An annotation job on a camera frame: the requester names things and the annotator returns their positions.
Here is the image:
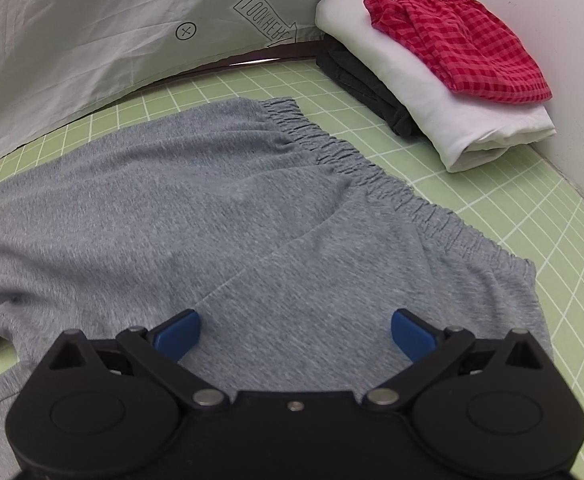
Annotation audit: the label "white printed sheet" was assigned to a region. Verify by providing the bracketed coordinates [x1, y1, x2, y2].
[0, 0, 442, 173]

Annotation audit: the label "green grid cutting mat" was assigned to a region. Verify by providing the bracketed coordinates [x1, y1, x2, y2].
[0, 55, 584, 480]

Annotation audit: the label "red checked shorts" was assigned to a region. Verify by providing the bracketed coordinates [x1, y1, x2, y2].
[363, 0, 553, 107]

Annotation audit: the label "grey pants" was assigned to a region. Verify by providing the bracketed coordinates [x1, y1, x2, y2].
[0, 97, 555, 458]

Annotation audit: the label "white folded garment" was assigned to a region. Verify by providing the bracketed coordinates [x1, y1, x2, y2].
[315, 0, 557, 174]

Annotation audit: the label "dark folded garment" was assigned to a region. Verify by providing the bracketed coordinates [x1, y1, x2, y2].
[316, 39, 425, 138]

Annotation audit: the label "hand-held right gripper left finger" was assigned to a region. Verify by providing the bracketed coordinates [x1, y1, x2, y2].
[46, 308, 230, 414]

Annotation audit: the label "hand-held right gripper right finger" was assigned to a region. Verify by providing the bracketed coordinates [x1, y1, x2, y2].
[363, 308, 548, 414]

